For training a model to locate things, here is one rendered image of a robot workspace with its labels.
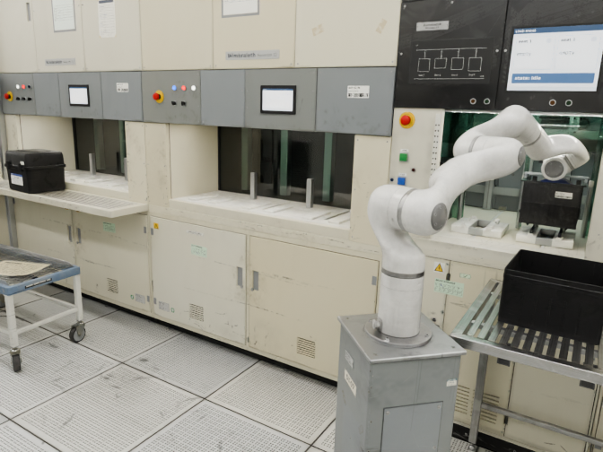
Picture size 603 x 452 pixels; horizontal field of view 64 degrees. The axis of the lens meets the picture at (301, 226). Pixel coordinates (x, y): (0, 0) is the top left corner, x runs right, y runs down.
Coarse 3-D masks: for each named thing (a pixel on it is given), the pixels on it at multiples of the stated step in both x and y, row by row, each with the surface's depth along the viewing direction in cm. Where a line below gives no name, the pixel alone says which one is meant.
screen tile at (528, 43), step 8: (520, 40) 171; (528, 40) 170; (536, 40) 169; (544, 40) 167; (552, 40) 166; (520, 48) 172; (528, 48) 170; (536, 48) 169; (544, 48) 168; (552, 48) 167; (536, 56) 170; (544, 56) 168; (552, 56) 167; (520, 64) 173; (528, 64) 171; (536, 64) 170; (544, 64) 169
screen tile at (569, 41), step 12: (564, 36) 164; (576, 36) 162; (588, 36) 161; (600, 36) 159; (564, 48) 165; (576, 48) 163; (588, 48) 161; (564, 60) 165; (576, 60) 164; (588, 60) 162
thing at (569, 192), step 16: (528, 176) 210; (576, 176) 197; (528, 192) 199; (544, 192) 195; (560, 192) 192; (576, 192) 190; (528, 208) 200; (544, 208) 197; (560, 208) 194; (576, 208) 191; (528, 224) 201; (544, 224) 198; (560, 224) 195; (576, 224) 192
